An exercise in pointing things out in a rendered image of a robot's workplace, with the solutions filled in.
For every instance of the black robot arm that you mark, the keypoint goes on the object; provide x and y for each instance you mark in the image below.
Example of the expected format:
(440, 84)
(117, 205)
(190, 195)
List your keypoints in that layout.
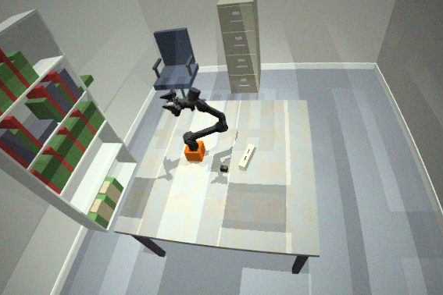
(221, 126)

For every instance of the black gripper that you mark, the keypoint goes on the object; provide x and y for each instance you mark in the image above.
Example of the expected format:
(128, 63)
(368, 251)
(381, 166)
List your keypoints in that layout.
(179, 103)

